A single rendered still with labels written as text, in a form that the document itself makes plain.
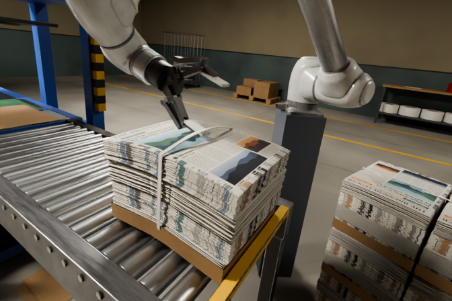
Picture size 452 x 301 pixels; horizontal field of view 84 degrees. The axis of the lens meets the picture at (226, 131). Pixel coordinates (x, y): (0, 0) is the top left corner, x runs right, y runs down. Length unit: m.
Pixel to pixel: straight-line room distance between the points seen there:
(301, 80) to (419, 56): 6.44
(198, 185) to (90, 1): 0.44
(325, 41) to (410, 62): 6.60
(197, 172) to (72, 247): 0.36
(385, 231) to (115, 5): 1.09
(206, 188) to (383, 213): 0.75
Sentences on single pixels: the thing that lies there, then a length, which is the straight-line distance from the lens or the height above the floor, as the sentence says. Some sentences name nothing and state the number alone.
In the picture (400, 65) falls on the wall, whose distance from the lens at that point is 7.56.
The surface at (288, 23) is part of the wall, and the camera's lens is 8.08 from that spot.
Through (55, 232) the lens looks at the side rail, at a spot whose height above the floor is 0.80.
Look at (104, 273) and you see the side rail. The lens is 0.64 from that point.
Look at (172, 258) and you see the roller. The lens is 0.65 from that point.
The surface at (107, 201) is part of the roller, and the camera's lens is 0.86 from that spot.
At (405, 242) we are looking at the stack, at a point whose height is 0.70.
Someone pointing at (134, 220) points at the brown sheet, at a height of 0.84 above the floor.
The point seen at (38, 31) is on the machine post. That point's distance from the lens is 2.28.
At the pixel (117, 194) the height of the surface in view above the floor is 0.87.
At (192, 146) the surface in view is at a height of 1.04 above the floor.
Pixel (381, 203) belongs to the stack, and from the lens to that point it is 1.08.
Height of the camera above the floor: 1.26
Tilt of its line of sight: 18 degrees down
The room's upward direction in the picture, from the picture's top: 6 degrees clockwise
